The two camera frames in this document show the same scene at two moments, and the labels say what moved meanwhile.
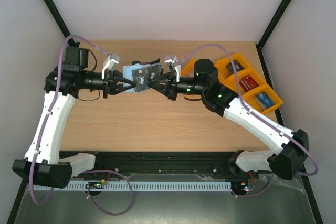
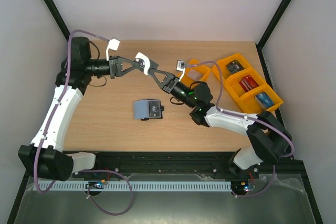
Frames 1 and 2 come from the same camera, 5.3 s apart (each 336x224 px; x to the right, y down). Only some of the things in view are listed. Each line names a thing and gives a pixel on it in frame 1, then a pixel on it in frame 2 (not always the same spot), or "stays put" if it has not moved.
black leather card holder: x=154 y=68 to x=148 y=109
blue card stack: x=263 y=100 stays put
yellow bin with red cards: x=249 y=78 stays put
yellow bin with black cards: x=226 y=68 stays put
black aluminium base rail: x=219 y=163 stays put
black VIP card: x=140 y=77 to x=145 y=63
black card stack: x=238 y=66 stays put
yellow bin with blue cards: x=263 y=98 stays put
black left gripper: x=110 y=84 to x=117 y=61
